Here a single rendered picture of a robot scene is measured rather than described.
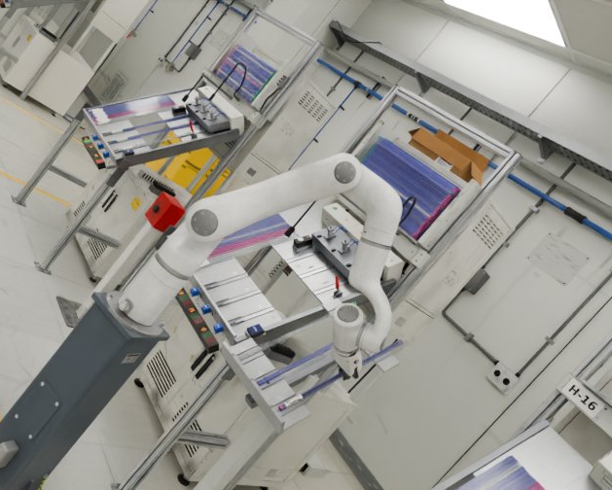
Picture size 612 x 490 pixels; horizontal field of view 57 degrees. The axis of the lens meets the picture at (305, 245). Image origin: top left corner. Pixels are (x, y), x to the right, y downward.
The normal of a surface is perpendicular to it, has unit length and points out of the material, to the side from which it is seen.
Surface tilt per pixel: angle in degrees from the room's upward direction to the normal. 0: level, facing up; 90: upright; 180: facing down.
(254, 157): 90
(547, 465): 45
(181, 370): 90
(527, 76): 90
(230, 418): 90
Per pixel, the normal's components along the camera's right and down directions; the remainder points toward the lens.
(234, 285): 0.06, -0.80
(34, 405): -0.35, -0.14
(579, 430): -0.58, -0.36
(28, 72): 0.51, 0.54
